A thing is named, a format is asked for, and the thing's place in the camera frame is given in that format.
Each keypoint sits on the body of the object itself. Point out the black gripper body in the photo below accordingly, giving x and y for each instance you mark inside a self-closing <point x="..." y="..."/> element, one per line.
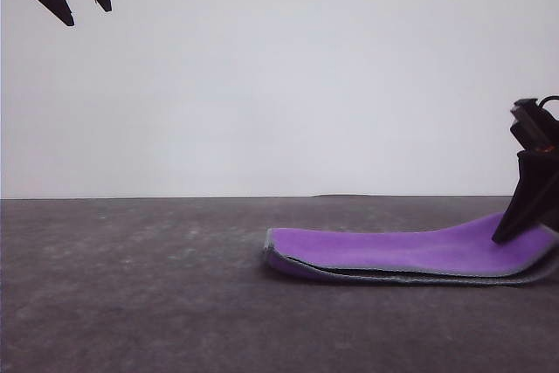
<point x="537" y="130"/>

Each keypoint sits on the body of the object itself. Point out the grey table cloth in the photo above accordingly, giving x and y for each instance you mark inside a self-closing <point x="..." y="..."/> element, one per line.
<point x="131" y="303"/>

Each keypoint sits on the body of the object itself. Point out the purple towel with grey hem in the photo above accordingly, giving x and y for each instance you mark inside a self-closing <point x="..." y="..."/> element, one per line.
<point x="393" y="250"/>

